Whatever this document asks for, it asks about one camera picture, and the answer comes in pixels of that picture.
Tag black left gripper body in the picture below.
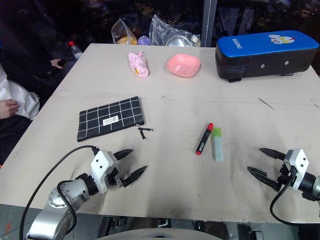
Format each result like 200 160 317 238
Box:
101 152 126 194

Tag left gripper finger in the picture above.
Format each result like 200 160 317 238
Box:
113 149 134 161
121 165 148 188

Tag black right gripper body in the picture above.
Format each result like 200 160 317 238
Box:
276 159 298 193

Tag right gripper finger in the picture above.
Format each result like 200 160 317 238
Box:
258 147 287 162
247 166 280 191

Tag black grid pencil pouch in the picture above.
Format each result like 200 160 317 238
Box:
76 96 154 143

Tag bystander bare hand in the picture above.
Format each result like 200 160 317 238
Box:
49 58 62 74
0 98 20 120

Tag green translucent highlighter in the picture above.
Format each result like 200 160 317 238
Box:
211 127 224 162

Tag red and black marker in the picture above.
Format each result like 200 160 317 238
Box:
195 122 215 156

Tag pink rolled plush toy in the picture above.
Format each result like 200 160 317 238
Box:
127 50 150 79

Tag blue and black padded box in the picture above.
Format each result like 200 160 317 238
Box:
215 31 320 82

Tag pink plastic bowl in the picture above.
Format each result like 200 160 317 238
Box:
165 53 202 79

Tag red-capped plastic water bottle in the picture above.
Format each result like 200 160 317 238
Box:
67 40 84 61

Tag orange round object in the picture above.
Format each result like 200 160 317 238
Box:
116 36 139 46

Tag purple small toy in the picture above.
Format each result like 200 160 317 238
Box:
138 34 152 46

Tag clear zip plastic bag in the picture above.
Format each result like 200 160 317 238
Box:
111 17 139 46

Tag round metal bowl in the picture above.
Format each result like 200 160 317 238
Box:
165 34 192 48

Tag crumpled clear plastic bag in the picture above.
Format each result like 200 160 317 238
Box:
149 14 202 48

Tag small white bottle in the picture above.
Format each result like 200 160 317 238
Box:
191 34 202 48

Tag grey metal pole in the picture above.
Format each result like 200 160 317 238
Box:
201 0 219 48

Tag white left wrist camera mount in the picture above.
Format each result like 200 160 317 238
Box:
90 150 118 195

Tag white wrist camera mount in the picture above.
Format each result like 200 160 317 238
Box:
90 150 118 195
284 148 311 192

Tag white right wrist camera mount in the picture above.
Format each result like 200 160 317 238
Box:
284 148 311 192

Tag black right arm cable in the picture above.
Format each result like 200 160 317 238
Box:
269 172 301 225

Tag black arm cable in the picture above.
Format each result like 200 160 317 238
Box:
19 145 101 240
269 172 301 225

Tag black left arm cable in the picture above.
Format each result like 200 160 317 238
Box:
19 145 101 240

